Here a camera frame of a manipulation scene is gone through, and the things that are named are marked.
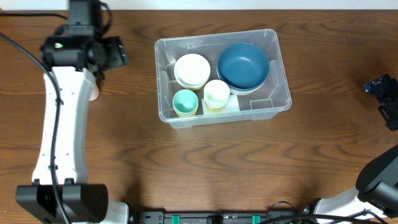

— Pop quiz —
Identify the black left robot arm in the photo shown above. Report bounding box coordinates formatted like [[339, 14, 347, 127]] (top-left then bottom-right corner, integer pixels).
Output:
[[16, 1, 129, 223]]

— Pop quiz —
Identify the pale bowl under blue bowl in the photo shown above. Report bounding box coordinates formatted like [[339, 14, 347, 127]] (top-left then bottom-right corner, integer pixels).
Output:
[[228, 80, 266, 95]]

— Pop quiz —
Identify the yellow cup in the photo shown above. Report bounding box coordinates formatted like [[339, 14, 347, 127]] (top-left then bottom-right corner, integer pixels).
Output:
[[175, 110, 197, 117], [203, 104, 225, 114]]

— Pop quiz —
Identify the pink cup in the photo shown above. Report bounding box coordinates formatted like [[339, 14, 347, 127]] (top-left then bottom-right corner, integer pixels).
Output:
[[90, 83, 100, 101]]

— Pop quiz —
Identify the pale mint cup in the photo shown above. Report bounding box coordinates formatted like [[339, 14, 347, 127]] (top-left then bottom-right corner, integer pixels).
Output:
[[204, 80, 230, 108]]

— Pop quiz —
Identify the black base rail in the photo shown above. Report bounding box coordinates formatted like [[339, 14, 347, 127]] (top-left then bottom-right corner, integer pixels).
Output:
[[133, 210, 371, 224]]

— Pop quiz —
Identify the green cup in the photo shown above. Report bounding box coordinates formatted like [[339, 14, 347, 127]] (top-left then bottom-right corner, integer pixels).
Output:
[[172, 90, 199, 113]]

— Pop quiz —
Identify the dark blue bowl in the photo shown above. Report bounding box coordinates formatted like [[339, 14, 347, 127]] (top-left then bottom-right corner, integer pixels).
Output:
[[217, 42, 271, 91]]

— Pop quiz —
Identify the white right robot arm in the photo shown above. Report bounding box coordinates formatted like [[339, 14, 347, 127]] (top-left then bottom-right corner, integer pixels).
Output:
[[303, 74, 397, 220]]

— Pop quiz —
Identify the white bowl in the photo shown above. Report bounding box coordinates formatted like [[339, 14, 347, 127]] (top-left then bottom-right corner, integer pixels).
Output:
[[174, 54, 211, 87]]

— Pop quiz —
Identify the yellow bowl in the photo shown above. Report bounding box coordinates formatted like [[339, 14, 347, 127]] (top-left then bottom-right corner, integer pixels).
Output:
[[179, 83, 205, 91]]

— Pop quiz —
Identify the clear plastic storage container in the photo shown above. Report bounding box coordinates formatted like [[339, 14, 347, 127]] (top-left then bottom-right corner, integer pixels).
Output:
[[154, 29, 292, 129]]

